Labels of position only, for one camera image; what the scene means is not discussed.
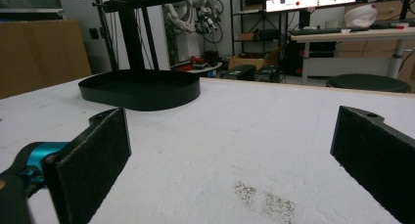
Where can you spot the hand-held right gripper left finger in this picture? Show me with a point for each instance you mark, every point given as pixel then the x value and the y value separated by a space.
pixel 88 165

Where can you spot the brown cardboard box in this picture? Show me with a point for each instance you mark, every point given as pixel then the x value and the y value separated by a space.
pixel 251 61

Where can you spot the black oval tray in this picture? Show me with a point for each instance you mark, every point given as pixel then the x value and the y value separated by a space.
pixel 140 90

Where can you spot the black metal stand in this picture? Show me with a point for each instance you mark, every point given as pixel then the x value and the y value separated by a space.
pixel 130 25

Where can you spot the black metal shelf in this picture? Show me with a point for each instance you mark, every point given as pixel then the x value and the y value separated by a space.
pixel 254 22

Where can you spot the black round stool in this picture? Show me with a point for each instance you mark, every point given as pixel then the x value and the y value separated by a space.
pixel 368 83

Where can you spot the red and black tool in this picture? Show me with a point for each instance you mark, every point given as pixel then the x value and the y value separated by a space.
pixel 195 62

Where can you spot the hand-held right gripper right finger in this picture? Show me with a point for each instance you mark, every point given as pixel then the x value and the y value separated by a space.
pixel 375 158

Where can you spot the white desk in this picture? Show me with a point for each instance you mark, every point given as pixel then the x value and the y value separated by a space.
pixel 352 44

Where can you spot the black equipment case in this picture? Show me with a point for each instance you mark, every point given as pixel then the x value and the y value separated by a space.
pixel 238 72
pixel 267 73

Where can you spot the black keyboard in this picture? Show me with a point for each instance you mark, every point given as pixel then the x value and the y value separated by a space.
pixel 314 31

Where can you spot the white cap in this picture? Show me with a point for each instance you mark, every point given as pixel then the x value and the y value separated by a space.
pixel 360 16

